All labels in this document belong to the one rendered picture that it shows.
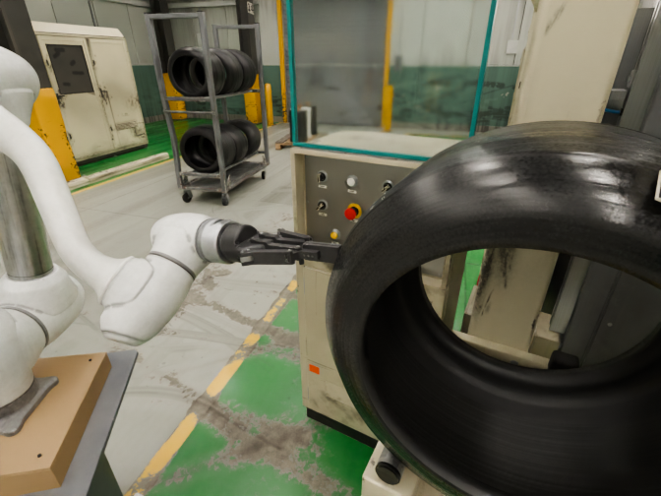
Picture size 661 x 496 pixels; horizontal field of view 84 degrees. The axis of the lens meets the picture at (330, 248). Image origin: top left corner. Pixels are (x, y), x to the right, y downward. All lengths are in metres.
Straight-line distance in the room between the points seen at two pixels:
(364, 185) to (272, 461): 1.23
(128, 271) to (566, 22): 0.82
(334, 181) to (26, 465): 1.05
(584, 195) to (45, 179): 0.82
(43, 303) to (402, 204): 1.03
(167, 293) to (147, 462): 1.30
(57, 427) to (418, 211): 1.03
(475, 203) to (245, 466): 1.60
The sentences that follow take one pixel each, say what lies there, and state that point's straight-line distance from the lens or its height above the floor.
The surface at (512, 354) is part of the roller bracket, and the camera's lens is 0.92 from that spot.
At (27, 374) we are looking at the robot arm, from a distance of 1.23.
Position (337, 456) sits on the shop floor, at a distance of 1.82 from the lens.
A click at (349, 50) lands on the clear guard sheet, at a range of 1.13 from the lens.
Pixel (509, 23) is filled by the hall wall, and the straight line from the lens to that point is 9.80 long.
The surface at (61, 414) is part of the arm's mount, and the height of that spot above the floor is 0.72.
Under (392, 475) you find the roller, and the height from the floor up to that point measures 0.91.
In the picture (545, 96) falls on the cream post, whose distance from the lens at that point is 0.75.
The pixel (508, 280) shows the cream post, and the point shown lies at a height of 1.11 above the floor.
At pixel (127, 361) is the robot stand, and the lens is 1.41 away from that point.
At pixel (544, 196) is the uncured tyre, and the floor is 1.41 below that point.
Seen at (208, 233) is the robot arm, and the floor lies 1.22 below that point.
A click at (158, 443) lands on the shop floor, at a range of 2.00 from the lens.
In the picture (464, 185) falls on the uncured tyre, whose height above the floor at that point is 1.40.
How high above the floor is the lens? 1.52
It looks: 27 degrees down
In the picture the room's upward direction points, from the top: straight up
